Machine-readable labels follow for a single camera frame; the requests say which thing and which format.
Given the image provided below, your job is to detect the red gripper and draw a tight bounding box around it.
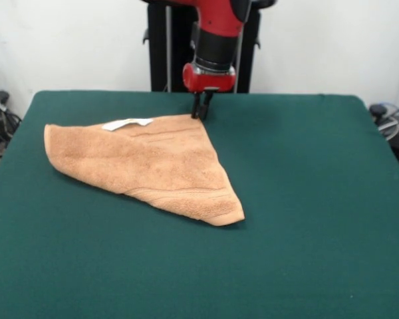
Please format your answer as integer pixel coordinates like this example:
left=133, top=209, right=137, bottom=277
left=182, top=62, right=237, bottom=120

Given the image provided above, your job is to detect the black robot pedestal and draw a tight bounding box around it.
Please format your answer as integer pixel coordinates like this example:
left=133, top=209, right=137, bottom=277
left=140, top=0, right=279, bottom=94

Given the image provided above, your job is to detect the dark green table cloth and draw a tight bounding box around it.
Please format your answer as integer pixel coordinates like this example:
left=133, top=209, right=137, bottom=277
left=0, top=90, right=399, bottom=319

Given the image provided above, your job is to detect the tan terry towel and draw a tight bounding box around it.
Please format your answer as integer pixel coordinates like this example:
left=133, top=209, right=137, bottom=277
left=43, top=113, right=246, bottom=228

